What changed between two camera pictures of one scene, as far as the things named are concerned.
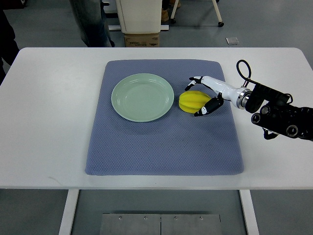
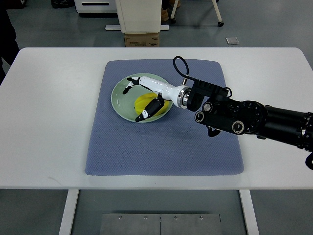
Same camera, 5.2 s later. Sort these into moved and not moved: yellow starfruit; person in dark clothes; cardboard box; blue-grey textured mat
Moved: yellow starfruit
Not moved: blue-grey textured mat; person in dark clothes; cardboard box
